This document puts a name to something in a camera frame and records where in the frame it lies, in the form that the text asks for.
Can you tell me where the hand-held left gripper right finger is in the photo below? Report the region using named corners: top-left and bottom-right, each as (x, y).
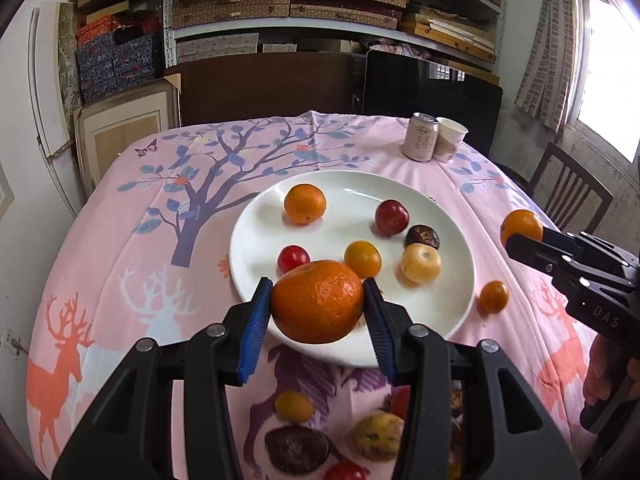
top-left (361, 276), bottom-right (583, 480)

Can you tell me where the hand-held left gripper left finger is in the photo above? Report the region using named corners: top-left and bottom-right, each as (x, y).
top-left (51, 276), bottom-right (275, 480)

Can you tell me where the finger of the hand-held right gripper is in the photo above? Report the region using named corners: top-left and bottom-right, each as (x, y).
top-left (541, 226), bottom-right (640, 273)
top-left (505, 232), bottom-right (577, 277)

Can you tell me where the small orange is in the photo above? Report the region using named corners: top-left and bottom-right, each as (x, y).
top-left (477, 280), bottom-right (510, 315)

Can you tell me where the large orange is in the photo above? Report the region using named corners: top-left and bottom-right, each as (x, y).
top-left (271, 259), bottom-right (365, 345)

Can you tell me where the red cherry tomato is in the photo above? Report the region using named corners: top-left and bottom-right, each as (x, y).
top-left (389, 387), bottom-right (412, 421)
top-left (277, 245), bottom-right (311, 273)
top-left (324, 461), bottom-right (368, 480)

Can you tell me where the green tinged orange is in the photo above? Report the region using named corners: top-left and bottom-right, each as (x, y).
top-left (344, 240), bottom-right (383, 279)

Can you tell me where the smooth yellow round fruit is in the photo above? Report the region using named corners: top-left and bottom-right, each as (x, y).
top-left (400, 243), bottom-right (443, 284)

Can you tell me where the small yellow loquat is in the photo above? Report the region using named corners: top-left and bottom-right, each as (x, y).
top-left (274, 391), bottom-right (315, 423)

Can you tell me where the speckled yellow brown fruit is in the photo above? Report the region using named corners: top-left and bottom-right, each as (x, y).
top-left (351, 411), bottom-right (406, 461)

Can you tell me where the red plum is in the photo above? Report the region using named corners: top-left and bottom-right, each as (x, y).
top-left (375, 199), bottom-right (410, 237)

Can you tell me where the white plate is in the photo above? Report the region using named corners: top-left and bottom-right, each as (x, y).
top-left (229, 169), bottom-right (476, 367)

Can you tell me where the person's right hand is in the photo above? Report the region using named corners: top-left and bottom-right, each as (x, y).
top-left (582, 332), bottom-right (626, 406)

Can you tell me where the dark wooden slatted chair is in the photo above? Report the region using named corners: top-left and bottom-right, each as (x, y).
top-left (522, 142), bottom-right (614, 236)

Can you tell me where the pink deer print tablecloth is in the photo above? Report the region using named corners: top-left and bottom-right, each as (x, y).
top-left (25, 110), bottom-right (608, 480)

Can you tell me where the printed paper cup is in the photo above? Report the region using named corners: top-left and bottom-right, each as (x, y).
top-left (433, 117), bottom-right (469, 163)

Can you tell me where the pale pink drink can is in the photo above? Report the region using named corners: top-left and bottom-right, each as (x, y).
top-left (401, 113), bottom-right (440, 162)

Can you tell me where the bright white framed window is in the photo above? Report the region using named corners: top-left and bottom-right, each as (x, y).
top-left (575, 0), bottom-right (640, 161)

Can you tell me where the checked beige curtain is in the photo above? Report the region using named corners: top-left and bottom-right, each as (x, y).
top-left (515, 0), bottom-right (583, 133)

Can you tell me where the black flat screen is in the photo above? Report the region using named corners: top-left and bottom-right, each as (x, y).
top-left (361, 49), bottom-right (503, 158)

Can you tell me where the light wood framed panel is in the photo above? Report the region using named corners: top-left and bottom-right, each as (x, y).
top-left (74, 74), bottom-right (182, 196)

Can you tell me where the pink cloth bundle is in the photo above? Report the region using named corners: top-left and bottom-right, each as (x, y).
top-left (370, 42), bottom-right (433, 60)

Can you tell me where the brown wooden board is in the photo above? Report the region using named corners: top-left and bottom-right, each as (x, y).
top-left (177, 50), bottom-right (368, 127)

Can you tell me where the pile of blue patterned boxes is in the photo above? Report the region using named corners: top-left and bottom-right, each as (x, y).
top-left (75, 32), bottom-right (163, 106)

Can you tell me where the white metal shelf rack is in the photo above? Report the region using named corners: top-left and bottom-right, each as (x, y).
top-left (162, 0), bottom-right (506, 73)

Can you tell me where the white leaning board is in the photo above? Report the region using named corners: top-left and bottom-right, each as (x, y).
top-left (27, 2), bottom-right (81, 206)

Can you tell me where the pile of tan woven boxes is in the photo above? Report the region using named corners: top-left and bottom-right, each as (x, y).
top-left (172, 0), bottom-right (501, 63)

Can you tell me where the marbled green panel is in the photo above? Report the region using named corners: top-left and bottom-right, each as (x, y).
top-left (55, 2), bottom-right (83, 111)

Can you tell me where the orange red patterned box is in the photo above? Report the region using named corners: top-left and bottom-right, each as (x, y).
top-left (75, 14), bottom-right (118, 43)

